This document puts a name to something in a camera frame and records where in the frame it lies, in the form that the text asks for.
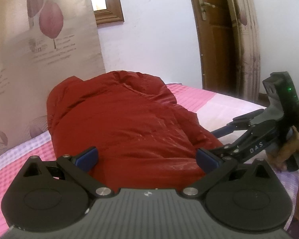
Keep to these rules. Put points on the pink checkered bedspread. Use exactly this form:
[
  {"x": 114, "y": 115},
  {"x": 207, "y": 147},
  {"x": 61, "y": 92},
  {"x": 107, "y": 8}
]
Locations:
[{"x": 213, "y": 110}]

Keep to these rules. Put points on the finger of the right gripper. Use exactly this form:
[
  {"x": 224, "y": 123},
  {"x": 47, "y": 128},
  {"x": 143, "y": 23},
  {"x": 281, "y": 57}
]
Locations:
[{"x": 229, "y": 129}]

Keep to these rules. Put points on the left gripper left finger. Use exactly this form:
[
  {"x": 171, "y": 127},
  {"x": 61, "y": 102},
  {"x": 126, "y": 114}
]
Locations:
[{"x": 51, "y": 195}]

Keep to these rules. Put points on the brown wooden door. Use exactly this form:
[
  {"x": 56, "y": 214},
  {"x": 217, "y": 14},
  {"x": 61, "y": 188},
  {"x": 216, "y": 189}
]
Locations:
[{"x": 217, "y": 48}]

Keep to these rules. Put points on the purple patterned sleeve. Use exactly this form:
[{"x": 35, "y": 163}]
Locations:
[{"x": 293, "y": 229}]

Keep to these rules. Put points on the beige leaf print curtain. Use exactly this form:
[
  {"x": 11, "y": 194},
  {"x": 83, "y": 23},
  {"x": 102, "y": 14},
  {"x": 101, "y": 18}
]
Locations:
[{"x": 42, "y": 43}]

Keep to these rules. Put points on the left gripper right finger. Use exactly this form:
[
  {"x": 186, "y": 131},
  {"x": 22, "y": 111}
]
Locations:
[{"x": 241, "y": 197}]

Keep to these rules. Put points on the metal door handle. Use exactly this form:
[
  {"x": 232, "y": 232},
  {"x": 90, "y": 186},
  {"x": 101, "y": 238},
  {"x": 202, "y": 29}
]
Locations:
[{"x": 203, "y": 5}]

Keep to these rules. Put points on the person's right hand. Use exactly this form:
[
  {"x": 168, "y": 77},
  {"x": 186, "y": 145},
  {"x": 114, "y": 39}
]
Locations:
[{"x": 290, "y": 147}]

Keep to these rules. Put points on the red puffer jacket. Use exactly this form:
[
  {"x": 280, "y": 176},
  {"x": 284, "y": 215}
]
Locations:
[{"x": 144, "y": 138}]

